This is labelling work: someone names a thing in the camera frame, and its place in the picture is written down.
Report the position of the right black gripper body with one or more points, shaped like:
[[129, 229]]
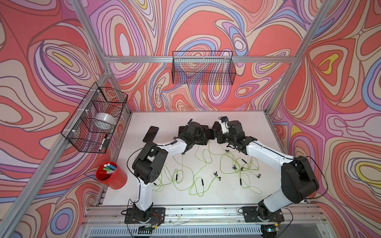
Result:
[[229, 139]]

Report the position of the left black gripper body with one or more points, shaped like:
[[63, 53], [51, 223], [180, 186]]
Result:
[[201, 137]]

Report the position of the green earphones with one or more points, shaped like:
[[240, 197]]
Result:
[[205, 176], [250, 166], [165, 179], [227, 159], [183, 175]]

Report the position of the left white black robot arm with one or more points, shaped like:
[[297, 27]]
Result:
[[150, 161]]

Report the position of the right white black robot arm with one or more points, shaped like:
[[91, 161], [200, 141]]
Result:
[[298, 180]]

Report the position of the black marker in basket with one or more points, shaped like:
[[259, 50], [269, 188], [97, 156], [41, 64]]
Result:
[[104, 142]]

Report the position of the white tape roll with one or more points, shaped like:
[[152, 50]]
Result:
[[104, 120]]

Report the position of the red cup with markers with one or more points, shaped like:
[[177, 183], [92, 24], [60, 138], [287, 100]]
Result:
[[111, 175]]

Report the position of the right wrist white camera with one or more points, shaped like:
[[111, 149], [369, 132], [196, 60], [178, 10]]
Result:
[[224, 124]]

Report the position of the back black wire basket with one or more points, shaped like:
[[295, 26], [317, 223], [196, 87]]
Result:
[[199, 67]]

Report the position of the black wire basket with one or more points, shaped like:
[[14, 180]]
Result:
[[81, 132], [199, 67]]

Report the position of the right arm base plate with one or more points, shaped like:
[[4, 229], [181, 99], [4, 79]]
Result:
[[255, 214]]

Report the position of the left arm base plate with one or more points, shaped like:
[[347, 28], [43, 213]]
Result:
[[154, 216]]

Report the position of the left black wire basket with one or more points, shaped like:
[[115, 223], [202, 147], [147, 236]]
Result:
[[81, 132]]

